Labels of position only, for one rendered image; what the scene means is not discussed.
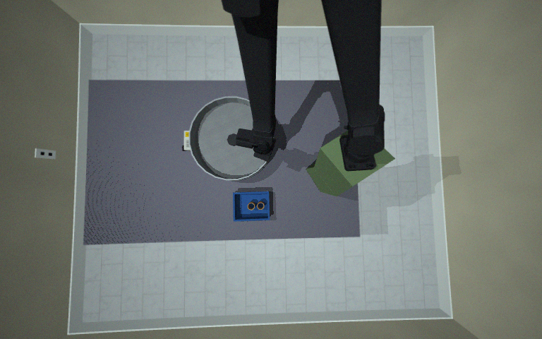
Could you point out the blue open crate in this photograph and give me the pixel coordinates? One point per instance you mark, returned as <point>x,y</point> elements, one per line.
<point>240,206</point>

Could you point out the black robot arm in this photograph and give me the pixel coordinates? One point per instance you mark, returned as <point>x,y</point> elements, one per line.
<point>354,27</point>

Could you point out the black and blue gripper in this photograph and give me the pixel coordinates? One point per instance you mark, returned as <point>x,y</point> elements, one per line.
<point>265,155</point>

